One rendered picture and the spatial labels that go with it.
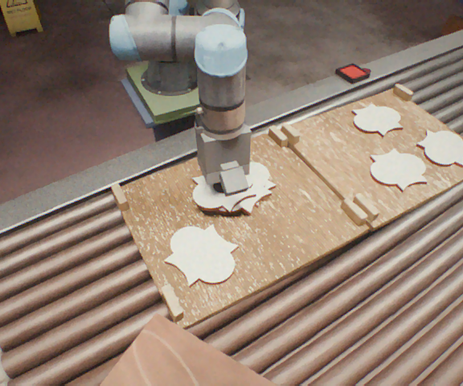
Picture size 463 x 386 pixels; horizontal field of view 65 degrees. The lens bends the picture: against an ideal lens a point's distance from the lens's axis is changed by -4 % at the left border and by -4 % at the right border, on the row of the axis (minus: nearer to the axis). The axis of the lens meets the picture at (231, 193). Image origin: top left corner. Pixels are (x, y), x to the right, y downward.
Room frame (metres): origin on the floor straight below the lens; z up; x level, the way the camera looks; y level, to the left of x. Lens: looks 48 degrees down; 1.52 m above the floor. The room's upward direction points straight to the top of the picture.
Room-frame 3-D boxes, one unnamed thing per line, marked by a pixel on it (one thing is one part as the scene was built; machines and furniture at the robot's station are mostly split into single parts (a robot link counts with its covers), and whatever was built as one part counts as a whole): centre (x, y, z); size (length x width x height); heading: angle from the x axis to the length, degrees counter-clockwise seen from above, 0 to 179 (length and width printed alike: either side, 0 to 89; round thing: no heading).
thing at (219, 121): (0.53, 0.02, 1.15); 0.08 x 0.08 x 0.05
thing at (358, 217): (0.47, -0.24, 0.95); 0.06 x 0.02 x 0.03; 30
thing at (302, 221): (0.49, -0.01, 0.93); 0.41 x 0.35 x 0.02; 120
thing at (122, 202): (0.51, 0.23, 0.95); 0.06 x 0.02 x 0.03; 30
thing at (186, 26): (0.63, 0.04, 1.23); 0.11 x 0.11 x 0.08; 2
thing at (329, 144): (0.69, -0.38, 0.93); 0.41 x 0.35 x 0.02; 119
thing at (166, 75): (1.04, 0.18, 0.96); 0.15 x 0.15 x 0.10
